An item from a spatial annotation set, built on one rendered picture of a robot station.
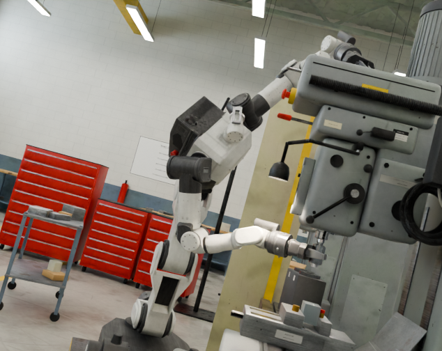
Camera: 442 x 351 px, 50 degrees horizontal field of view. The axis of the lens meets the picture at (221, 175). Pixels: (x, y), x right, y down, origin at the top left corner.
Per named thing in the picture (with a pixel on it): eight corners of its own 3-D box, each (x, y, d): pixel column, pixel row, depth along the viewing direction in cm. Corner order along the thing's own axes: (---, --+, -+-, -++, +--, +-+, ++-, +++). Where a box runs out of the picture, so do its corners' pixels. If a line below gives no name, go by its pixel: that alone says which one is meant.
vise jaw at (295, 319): (282, 323, 147) (286, 310, 147) (278, 313, 162) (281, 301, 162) (302, 329, 147) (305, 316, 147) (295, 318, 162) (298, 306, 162)
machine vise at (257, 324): (239, 335, 147) (249, 300, 148) (238, 324, 162) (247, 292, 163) (351, 367, 146) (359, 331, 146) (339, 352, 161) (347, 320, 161)
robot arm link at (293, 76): (333, 65, 206) (306, 81, 223) (319, 45, 204) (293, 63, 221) (320, 77, 201) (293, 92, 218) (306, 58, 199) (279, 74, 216)
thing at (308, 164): (290, 212, 171) (305, 156, 172) (289, 213, 175) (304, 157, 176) (301, 216, 170) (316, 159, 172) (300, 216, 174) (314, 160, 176)
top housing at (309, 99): (295, 95, 163) (307, 50, 164) (289, 112, 189) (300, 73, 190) (434, 129, 159) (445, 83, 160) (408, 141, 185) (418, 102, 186)
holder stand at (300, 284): (286, 320, 193) (299, 271, 194) (277, 308, 215) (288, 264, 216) (315, 327, 193) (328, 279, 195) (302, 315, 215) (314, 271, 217)
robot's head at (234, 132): (222, 142, 192) (230, 129, 185) (224, 123, 198) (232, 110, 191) (237, 147, 193) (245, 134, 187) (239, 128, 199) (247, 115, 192)
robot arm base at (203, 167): (166, 186, 190) (163, 159, 185) (182, 175, 200) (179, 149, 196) (201, 190, 184) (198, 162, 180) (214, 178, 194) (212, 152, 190)
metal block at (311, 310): (300, 322, 151) (305, 303, 152) (298, 317, 157) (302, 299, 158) (316, 326, 151) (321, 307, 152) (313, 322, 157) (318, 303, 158)
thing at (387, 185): (360, 230, 158) (379, 155, 160) (346, 229, 183) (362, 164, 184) (417, 246, 157) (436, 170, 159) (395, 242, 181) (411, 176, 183)
